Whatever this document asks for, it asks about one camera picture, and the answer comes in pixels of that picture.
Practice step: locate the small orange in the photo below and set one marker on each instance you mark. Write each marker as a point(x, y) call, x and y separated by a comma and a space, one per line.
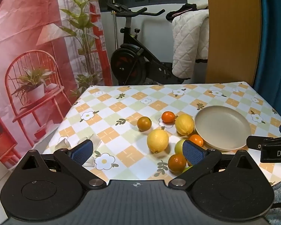
point(196, 139)

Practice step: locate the beige plate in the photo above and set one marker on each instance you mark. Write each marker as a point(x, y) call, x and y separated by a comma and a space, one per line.
point(222, 127)

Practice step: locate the teal curtain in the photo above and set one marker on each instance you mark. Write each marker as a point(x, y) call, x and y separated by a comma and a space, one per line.
point(276, 51)

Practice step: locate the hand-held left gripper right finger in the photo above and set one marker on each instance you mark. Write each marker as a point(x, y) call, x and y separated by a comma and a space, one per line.
point(193, 153)

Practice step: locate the white quilted blanket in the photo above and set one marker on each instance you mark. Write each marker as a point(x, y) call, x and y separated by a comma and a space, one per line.
point(187, 44)

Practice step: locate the small green fruit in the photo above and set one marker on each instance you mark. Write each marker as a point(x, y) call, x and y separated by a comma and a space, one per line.
point(187, 169)

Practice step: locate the dark orange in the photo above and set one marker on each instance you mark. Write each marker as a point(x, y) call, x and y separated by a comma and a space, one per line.
point(144, 123)
point(176, 163)

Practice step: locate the yellow lemon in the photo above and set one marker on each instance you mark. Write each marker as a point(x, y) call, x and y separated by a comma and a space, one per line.
point(184, 124)
point(157, 141)

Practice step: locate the white fluffy cloth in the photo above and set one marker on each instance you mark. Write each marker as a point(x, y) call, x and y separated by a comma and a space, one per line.
point(202, 4)

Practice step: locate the bright orange tangerine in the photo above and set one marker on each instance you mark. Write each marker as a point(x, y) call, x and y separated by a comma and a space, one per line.
point(168, 117)

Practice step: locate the red printed backdrop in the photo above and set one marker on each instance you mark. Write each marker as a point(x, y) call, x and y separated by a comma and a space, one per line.
point(25, 28)

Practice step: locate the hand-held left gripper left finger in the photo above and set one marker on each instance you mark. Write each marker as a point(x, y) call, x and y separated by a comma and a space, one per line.
point(82, 151)

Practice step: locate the round wooden board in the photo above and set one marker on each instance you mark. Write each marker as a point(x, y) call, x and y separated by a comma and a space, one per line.
point(234, 32)

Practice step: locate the pile of clear plastic pieces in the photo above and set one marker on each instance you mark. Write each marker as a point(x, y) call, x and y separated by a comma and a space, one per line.
point(94, 140)

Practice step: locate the checkered floral tablecloth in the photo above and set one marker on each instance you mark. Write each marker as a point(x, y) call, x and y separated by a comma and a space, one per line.
point(131, 98)

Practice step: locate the yellow-green apple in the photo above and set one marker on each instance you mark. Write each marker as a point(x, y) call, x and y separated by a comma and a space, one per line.
point(179, 146)

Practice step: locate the black fuzzy garment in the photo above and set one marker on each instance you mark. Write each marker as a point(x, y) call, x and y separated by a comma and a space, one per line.
point(178, 11)

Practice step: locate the black exercise bike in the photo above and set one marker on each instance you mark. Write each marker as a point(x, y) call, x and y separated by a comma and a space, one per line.
point(131, 58)

